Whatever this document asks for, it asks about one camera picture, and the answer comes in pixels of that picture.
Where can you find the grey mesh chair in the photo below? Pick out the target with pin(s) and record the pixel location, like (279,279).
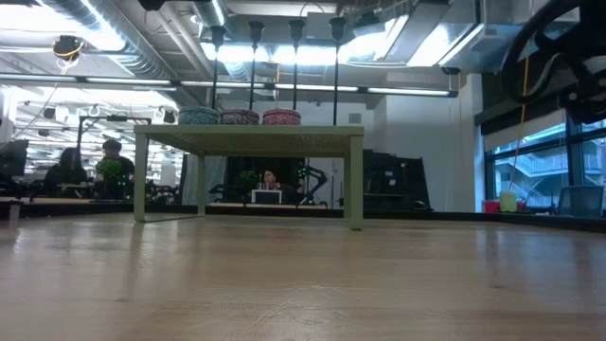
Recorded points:
(580,201)

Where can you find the long ceiling light bar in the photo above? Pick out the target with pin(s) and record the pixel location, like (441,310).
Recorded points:
(227,84)

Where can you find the red plastic container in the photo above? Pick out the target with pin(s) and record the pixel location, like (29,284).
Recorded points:
(491,206)

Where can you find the pink patterned candle tin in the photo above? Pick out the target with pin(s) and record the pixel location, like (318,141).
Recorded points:
(281,117)

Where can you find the maroon patterned candle tin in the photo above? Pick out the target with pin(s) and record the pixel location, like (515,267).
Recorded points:
(240,117)

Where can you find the black storage cabinet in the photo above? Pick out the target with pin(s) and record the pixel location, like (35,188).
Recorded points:
(393,180)

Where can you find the green perforated metal shelf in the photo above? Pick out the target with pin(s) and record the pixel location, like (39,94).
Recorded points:
(246,131)

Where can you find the white framed laptop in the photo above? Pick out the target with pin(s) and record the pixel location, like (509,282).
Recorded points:
(266,196)

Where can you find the person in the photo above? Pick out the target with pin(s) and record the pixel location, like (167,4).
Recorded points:
(270,177)
(66,170)
(113,149)

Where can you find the green bushy plant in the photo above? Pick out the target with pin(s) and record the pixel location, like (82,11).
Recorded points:
(110,169)

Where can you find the silver ventilation duct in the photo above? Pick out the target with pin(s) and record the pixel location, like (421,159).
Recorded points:
(142,42)

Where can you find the black background robot arm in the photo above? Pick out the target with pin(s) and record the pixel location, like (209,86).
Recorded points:
(315,177)

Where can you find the blue patterned candle tin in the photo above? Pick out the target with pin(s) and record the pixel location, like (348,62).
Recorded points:
(199,116)

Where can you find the black aluminium table frame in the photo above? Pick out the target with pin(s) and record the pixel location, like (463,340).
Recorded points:
(402,214)

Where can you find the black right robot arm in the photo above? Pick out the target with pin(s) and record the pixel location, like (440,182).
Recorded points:
(589,95)

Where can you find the grey wall vent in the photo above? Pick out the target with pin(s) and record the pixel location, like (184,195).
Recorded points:
(355,118)

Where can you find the green plastic cup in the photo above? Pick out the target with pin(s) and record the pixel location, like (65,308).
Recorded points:
(508,201)

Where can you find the dark computer monitor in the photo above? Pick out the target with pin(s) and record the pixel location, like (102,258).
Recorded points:
(13,158)

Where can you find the black dome security camera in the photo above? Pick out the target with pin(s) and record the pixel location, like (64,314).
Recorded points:
(450,70)

